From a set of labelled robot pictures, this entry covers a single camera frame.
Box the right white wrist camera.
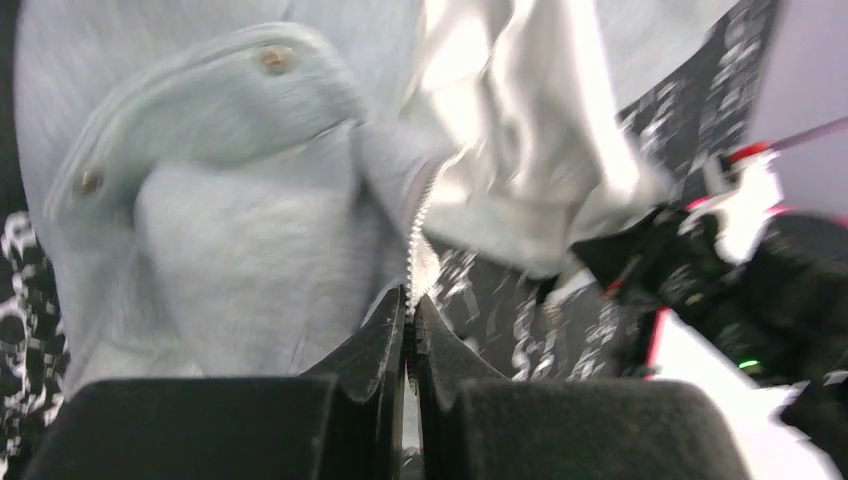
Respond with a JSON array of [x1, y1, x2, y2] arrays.
[[679, 143, 783, 265]]

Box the grey zip-up jacket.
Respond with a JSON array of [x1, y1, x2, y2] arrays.
[[14, 1, 732, 396]]

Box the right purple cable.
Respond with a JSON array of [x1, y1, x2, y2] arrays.
[[728, 115, 848, 164]]

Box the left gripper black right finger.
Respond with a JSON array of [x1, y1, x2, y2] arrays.
[[414, 299, 749, 480]]

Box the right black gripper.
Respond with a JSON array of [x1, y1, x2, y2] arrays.
[[572, 208, 847, 464]]

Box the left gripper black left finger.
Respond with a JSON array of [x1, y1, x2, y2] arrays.
[[24, 288, 405, 480]]

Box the pink-framed whiteboard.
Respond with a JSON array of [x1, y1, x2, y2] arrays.
[[651, 311, 841, 480]]

